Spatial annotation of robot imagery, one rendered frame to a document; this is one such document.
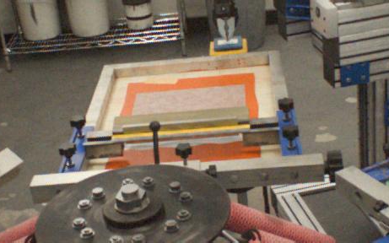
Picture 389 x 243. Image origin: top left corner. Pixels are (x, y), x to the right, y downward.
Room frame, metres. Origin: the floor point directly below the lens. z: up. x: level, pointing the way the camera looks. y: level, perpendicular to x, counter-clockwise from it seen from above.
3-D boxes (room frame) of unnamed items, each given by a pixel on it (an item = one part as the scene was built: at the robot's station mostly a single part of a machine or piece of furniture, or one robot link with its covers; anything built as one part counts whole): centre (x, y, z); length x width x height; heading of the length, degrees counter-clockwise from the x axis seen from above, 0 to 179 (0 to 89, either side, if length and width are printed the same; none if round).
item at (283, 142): (1.84, -0.24, 0.97); 0.30 x 0.05 x 0.07; 175
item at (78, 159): (1.89, 0.31, 0.97); 0.30 x 0.05 x 0.07; 175
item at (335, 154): (1.63, -0.30, 1.02); 0.07 x 0.06 x 0.07; 175
